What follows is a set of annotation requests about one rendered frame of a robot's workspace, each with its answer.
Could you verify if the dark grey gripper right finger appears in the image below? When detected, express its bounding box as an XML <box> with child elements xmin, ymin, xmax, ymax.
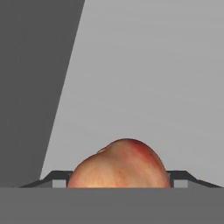
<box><xmin>165</xmin><ymin>170</ymin><xmax>224</xmax><ymax>189</ymax></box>

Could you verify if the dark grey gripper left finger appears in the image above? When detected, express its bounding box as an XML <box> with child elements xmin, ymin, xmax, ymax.
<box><xmin>19</xmin><ymin>170</ymin><xmax>74</xmax><ymax>189</ymax></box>

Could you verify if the peach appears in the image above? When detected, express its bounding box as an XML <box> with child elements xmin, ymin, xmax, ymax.
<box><xmin>66</xmin><ymin>137</ymin><xmax>172</xmax><ymax>189</ymax></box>

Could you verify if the grey fridge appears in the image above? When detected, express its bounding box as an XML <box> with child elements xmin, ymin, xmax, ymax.
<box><xmin>0</xmin><ymin>0</ymin><xmax>224</xmax><ymax>189</ymax></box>

